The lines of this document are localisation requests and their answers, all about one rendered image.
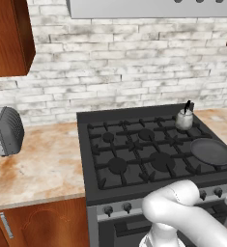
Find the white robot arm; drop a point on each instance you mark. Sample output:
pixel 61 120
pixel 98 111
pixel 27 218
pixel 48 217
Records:
pixel 179 212

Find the black stove knob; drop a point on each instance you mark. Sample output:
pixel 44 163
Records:
pixel 203 194
pixel 218 192
pixel 127 207
pixel 108 211

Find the dark grey frying pan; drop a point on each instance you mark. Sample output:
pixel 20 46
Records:
pixel 211 151

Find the dark grey gas stove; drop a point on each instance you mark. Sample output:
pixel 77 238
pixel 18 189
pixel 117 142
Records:
pixel 134 154

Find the grey range hood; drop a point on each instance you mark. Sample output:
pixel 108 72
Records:
pixel 150 8

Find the grey toaster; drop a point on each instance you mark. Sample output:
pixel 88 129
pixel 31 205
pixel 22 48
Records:
pixel 5 131

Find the brown wooden wall cabinet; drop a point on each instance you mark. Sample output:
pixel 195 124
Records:
pixel 5 35

